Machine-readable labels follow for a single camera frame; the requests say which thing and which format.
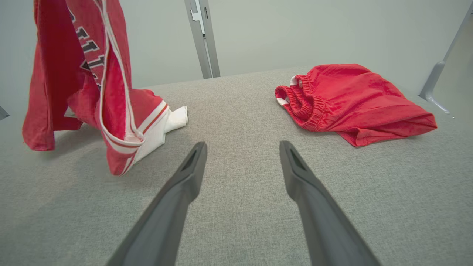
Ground grey metal partition post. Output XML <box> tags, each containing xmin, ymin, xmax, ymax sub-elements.
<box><xmin>184</xmin><ymin>0</ymin><xmax>221</xmax><ymax>80</ymax></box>

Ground red shorts with white stripe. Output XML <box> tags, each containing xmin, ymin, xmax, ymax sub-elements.
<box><xmin>274</xmin><ymin>63</ymin><xmax>438</xmax><ymax>148</ymax></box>

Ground red and white t-shirt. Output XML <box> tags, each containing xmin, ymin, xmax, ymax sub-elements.
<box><xmin>22</xmin><ymin>0</ymin><xmax>189</xmax><ymax>177</ymax></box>

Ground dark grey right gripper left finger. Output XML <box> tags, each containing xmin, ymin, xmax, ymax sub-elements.
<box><xmin>105</xmin><ymin>141</ymin><xmax>208</xmax><ymax>266</ymax></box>

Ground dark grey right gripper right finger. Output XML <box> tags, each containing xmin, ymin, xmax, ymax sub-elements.
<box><xmin>279</xmin><ymin>140</ymin><xmax>381</xmax><ymax>266</ymax></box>

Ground grey metal side frame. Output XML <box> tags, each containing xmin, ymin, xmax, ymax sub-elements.
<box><xmin>418</xmin><ymin>1</ymin><xmax>473</xmax><ymax>115</ymax></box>

